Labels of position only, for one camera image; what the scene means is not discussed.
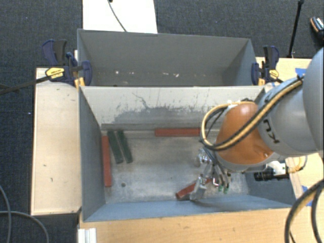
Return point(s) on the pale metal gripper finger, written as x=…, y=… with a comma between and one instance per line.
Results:
x=198, y=190

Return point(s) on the red-brown block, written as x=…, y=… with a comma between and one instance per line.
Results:
x=177, y=132
x=184, y=192
x=106, y=161

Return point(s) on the grey metal bin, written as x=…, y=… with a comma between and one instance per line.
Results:
x=162, y=161

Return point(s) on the dark green flat block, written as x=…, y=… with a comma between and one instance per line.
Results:
x=115, y=147
x=125, y=147

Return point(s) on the pale wood flat board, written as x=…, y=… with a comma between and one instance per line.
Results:
x=55, y=148

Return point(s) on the black cylinder on white bracket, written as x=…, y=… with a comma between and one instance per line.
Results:
x=264, y=175

